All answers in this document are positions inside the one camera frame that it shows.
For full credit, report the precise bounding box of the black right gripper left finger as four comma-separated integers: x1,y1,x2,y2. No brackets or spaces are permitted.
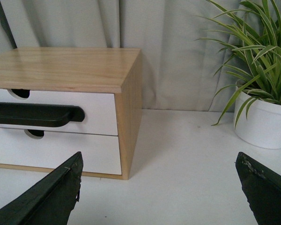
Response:
0,151,83,225

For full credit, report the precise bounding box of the grey curtain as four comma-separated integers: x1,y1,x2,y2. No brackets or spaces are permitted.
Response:
0,0,235,112

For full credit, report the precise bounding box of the wooden drawer cabinet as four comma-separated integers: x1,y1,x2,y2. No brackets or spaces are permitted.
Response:
0,47,142,180

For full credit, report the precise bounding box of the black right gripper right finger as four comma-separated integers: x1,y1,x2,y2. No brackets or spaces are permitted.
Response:
236,152,281,225

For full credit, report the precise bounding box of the green spider plant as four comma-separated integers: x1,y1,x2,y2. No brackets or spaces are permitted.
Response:
209,0,281,125

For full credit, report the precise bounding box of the white drawer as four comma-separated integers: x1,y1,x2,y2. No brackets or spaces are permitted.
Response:
0,89,118,136
0,128,121,175

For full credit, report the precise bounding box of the white plant pot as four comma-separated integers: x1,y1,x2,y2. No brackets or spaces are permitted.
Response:
234,92,281,149

